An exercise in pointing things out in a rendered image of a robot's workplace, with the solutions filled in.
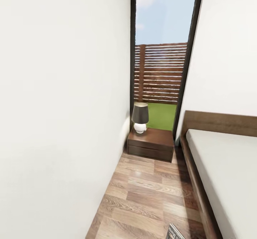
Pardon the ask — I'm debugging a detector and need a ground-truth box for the hardback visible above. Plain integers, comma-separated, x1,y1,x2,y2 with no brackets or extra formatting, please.
166,223,186,239

